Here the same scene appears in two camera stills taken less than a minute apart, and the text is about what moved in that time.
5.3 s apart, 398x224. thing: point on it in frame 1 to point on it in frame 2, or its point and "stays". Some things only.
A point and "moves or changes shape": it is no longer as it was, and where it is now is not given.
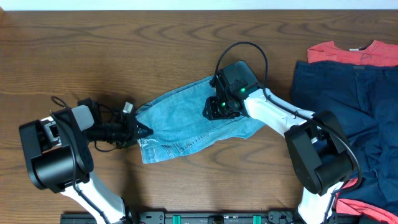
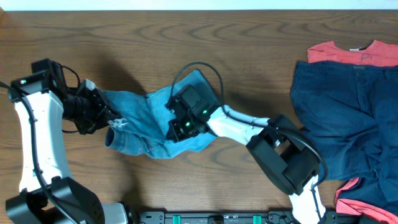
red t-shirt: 372,53 stays
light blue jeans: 178,126 moves or changes shape
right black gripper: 213,112 to 178,135
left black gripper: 133,128 to 97,109
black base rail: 187,217 stays
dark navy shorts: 365,99 stays
